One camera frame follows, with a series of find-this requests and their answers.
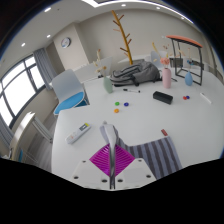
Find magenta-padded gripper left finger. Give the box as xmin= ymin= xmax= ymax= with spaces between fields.
xmin=70 ymin=143 xmax=112 ymax=191

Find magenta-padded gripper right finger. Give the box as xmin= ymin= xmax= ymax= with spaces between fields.
xmin=114 ymin=143 xmax=157 ymax=190

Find grey striped towel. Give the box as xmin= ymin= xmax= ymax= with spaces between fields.
xmin=99 ymin=120 xmax=184 ymax=181

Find white remote control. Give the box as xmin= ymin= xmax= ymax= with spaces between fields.
xmin=65 ymin=122 xmax=92 ymax=145

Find black marker pen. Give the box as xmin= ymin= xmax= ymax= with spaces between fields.
xmin=122 ymin=87 xmax=141 ymax=94

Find black rectangular box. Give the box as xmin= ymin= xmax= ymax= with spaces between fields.
xmin=152 ymin=90 xmax=174 ymax=105

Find white side desk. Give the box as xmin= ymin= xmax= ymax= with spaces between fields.
xmin=9 ymin=111 xmax=54 ymax=162

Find green vase with dried flowers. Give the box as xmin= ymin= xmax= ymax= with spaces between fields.
xmin=92 ymin=49 xmax=114 ymax=94

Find white chair with blue cushion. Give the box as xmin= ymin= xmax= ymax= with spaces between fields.
xmin=51 ymin=69 xmax=90 ymax=116

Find grey backpack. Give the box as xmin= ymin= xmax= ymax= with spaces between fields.
xmin=109 ymin=59 xmax=162 ymax=87

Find pink vase with flowers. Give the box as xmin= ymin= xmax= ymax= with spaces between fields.
xmin=151 ymin=41 xmax=173 ymax=90

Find white marker pen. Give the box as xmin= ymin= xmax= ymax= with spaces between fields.
xmin=199 ymin=92 xmax=212 ymax=105

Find blue vase with twigs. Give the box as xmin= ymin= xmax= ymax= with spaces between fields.
xmin=184 ymin=48 xmax=195 ymax=87

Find black-framed window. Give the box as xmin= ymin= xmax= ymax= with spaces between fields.
xmin=0 ymin=54 xmax=46 ymax=128

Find grey curtain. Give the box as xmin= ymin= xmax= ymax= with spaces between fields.
xmin=33 ymin=47 xmax=58 ymax=90

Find wooden coat stand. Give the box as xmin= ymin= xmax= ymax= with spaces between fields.
xmin=111 ymin=9 xmax=134 ymax=66

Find black rack with orange top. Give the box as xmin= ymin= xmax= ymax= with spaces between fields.
xmin=166 ymin=34 xmax=204 ymax=86

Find recessed ceiling lights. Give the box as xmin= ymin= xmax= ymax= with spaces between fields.
xmin=20 ymin=2 xmax=185 ymax=48

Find round wall clock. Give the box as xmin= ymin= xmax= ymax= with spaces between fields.
xmin=60 ymin=36 xmax=72 ymax=49

